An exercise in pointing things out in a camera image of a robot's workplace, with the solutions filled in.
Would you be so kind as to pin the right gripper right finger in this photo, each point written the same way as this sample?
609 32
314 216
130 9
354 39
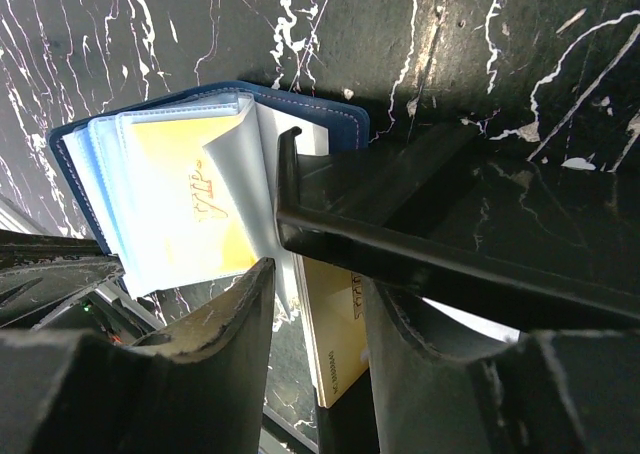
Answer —
441 387

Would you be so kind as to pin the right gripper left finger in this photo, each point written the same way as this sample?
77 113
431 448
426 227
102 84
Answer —
194 386

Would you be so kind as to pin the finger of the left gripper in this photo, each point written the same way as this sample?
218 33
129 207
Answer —
39 273

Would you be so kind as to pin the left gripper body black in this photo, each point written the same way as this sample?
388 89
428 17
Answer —
107 311

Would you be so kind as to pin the blue card holder wallet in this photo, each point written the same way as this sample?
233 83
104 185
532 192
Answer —
91 157

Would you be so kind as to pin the gold credit card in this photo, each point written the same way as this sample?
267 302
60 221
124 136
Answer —
189 222
333 323

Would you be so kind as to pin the black card tray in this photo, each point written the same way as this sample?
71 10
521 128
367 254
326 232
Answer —
502 246

